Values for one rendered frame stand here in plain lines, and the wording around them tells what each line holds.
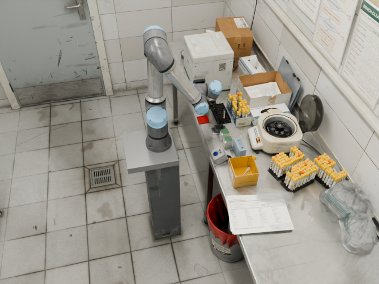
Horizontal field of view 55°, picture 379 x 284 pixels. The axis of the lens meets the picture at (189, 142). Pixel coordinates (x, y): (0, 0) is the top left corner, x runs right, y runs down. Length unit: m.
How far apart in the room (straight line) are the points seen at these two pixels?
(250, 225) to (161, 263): 1.04
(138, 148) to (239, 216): 0.70
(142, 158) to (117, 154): 1.31
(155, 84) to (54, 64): 1.93
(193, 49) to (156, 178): 0.86
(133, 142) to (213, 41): 0.88
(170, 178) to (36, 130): 1.89
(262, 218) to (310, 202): 0.29
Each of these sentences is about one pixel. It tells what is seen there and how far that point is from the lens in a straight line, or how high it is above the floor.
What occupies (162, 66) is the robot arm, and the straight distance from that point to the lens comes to 1.77.
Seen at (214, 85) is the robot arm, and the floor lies 1.22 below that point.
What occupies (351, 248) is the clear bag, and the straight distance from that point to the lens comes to 1.92.
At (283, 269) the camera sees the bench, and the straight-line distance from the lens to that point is 1.80.
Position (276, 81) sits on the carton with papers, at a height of 0.95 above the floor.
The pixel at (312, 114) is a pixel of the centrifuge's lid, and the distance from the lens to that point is 2.26.
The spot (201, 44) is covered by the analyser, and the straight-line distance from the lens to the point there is 2.49.
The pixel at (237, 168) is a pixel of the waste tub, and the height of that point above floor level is 0.88.
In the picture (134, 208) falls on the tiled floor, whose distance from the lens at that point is 2.99.
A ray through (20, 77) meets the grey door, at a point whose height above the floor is 0.36.
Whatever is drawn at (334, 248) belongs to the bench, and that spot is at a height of 0.88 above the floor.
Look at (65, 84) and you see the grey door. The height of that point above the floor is 0.21.
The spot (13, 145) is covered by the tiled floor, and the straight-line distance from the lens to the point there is 3.75.
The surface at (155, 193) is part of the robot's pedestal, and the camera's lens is 2.34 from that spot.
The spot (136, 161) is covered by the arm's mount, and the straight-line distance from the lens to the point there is 2.06.
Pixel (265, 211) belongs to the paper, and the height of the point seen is 0.89.
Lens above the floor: 2.46
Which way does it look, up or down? 46 degrees down
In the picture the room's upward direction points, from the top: straight up
